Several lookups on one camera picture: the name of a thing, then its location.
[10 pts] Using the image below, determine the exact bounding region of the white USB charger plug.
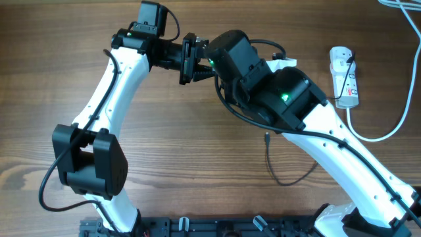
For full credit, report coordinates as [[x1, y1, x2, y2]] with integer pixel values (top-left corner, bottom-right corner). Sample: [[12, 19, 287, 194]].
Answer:
[[330, 55, 356, 76]]

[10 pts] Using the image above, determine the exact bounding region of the white power strip cord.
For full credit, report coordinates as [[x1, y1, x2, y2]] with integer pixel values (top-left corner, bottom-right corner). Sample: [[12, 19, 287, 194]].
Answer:
[[345, 0, 421, 143]]

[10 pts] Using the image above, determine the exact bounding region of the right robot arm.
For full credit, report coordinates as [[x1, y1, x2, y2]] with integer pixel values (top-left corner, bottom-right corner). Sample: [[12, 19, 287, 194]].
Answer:
[[204, 30, 420, 236]]

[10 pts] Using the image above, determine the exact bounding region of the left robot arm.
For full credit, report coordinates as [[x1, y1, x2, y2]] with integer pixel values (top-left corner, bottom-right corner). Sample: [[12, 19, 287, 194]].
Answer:
[[51, 1, 214, 236]]

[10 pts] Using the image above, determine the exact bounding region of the black USB charging cable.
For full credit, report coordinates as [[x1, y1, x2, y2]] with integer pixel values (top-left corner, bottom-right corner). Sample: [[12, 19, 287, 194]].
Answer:
[[264, 51, 357, 187]]

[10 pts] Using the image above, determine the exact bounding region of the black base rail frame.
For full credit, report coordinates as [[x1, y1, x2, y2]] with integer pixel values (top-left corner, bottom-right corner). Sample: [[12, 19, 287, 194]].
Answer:
[[79, 215, 321, 237]]

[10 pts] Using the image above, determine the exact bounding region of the white cables top corner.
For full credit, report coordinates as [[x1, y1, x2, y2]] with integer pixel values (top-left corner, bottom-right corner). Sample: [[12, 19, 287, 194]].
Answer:
[[377, 0, 421, 12]]

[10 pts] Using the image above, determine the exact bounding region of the white power strip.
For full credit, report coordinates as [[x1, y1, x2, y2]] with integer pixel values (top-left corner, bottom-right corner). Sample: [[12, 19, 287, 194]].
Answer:
[[330, 46, 359, 109]]

